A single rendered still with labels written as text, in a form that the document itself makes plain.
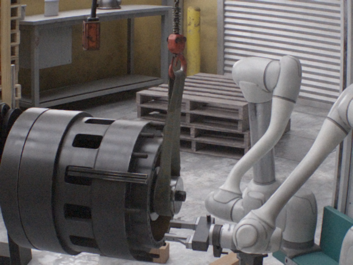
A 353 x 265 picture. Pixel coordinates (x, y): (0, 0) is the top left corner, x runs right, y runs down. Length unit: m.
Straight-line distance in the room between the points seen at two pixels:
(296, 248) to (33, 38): 4.54
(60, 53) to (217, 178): 2.55
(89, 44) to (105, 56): 6.23
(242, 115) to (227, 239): 3.55
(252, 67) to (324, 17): 5.23
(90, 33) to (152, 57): 6.86
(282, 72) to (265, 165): 0.45
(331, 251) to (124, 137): 1.09
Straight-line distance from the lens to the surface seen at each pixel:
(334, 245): 3.00
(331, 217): 3.00
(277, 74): 2.80
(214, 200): 2.87
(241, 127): 5.93
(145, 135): 2.46
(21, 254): 3.93
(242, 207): 2.78
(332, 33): 8.01
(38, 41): 7.03
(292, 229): 3.01
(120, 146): 2.43
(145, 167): 2.43
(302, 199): 2.98
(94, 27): 2.42
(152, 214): 2.57
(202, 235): 2.37
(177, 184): 2.55
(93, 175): 2.40
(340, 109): 2.36
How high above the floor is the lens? 1.71
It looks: 15 degrees down
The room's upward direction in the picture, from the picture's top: straight up
